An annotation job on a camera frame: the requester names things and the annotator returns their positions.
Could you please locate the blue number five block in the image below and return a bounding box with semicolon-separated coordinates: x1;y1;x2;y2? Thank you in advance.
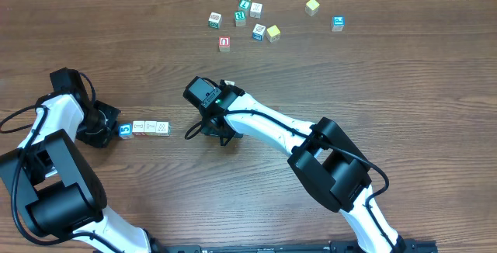
118;123;134;139

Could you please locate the white red edged block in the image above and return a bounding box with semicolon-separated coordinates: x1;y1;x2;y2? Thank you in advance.
132;120;145;136

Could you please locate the white blue edged block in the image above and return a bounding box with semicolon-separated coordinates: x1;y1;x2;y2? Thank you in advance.
144;120;157;136

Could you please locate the white zigzag picture block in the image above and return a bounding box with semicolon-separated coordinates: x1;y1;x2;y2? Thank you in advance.
155;121;170;137

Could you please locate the red letter U block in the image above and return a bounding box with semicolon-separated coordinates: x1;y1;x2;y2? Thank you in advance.
218;36;231;52

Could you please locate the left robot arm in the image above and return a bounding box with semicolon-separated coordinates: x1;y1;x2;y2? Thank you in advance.
1;68;164;252

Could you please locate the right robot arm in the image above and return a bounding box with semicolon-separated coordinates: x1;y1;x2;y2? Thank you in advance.
183;77;406;252

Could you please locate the lone white picture block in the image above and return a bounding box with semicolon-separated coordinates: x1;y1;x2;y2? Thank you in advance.
224;80;235;86

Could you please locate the blue edged picture block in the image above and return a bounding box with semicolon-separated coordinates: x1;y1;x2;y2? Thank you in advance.
252;23;266;41

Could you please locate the green letter B block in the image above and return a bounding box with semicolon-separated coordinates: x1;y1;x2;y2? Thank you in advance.
208;12;222;29

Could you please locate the yellow block near cluster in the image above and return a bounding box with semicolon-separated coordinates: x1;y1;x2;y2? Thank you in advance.
266;25;281;43

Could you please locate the teal letter R block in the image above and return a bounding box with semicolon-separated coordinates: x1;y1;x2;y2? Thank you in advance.
234;11;246;27

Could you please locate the white patterned wooden block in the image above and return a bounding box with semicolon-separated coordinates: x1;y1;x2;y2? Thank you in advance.
249;2;262;19

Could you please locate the teal letter L block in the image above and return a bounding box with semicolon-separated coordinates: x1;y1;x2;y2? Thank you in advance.
238;0;252;14

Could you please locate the far yellow wooden block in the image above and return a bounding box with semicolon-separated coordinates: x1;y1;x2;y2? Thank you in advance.
305;0;320;16

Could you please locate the blue letter P block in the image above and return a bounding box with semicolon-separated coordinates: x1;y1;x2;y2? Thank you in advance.
332;16;345;32

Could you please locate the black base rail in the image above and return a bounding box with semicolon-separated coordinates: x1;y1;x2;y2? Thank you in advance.
143;232;440;253

